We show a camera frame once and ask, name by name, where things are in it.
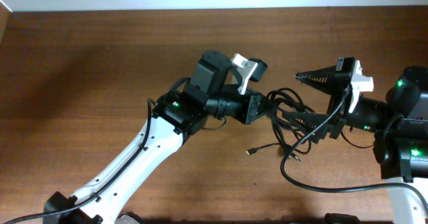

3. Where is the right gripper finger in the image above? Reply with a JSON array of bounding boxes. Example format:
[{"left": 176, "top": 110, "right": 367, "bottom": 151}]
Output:
[
  {"left": 295, "top": 66, "right": 344, "bottom": 95},
  {"left": 282, "top": 112, "right": 334, "bottom": 144}
]

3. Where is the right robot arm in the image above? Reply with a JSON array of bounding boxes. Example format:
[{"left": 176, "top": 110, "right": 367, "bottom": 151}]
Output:
[{"left": 282, "top": 57, "right": 427, "bottom": 223}]

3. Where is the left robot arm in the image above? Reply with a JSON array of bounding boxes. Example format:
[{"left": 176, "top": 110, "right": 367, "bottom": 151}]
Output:
[{"left": 43, "top": 51, "right": 273, "bottom": 224}]

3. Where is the right camera black cable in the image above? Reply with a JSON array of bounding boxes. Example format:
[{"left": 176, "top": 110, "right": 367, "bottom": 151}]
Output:
[{"left": 280, "top": 93, "right": 428, "bottom": 211}]

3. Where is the camera black cable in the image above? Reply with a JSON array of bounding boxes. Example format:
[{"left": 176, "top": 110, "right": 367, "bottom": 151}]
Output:
[
  {"left": 3, "top": 98, "right": 156, "bottom": 224},
  {"left": 280, "top": 93, "right": 428, "bottom": 211}
]

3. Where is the left camera black cable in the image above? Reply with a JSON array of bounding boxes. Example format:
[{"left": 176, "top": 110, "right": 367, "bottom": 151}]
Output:
[{"left": 3, "top": 98, "right": 156, "bottom": 224}]

